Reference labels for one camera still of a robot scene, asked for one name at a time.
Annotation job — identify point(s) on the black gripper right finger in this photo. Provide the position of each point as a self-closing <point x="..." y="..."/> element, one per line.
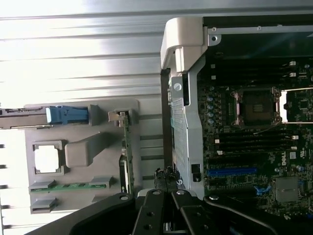
<point x="190" y="218"/>

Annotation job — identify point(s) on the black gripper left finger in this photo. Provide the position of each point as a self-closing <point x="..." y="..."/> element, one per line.
<point x="149" y="215"/>

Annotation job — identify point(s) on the blue expansion slot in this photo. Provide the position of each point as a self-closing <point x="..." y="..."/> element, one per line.
<point x="232" y="172"/>

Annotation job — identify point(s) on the grey parts rack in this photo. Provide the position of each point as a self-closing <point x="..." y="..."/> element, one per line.
<point x="97" y="161"/>

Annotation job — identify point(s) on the green motherboard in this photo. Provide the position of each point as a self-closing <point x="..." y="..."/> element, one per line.
<point x="244" y="159"/>

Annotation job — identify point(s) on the black open PC case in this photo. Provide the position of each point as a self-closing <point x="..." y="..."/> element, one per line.
<point x="181" y="137"/>

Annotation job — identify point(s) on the green RAM stick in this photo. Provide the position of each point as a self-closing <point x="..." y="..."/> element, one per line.
<point x="73" y="186"/>

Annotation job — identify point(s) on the silver chipset heatsink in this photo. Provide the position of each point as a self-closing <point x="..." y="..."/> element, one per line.
<point x="287" y="189"/>

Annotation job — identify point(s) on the silver CPU chip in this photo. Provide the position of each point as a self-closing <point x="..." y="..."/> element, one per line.
<point x="47" y="157"/>

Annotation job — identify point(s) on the CPU socket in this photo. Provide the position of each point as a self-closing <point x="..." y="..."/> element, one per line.
<point x="256" y="107"/>

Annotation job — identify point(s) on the hard disk in blue caddy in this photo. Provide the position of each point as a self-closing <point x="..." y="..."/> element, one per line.
<point x="68" y="115"/>

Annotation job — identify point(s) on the metal socket cover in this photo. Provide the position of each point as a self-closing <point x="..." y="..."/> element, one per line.
<point x="284" y="107"/>

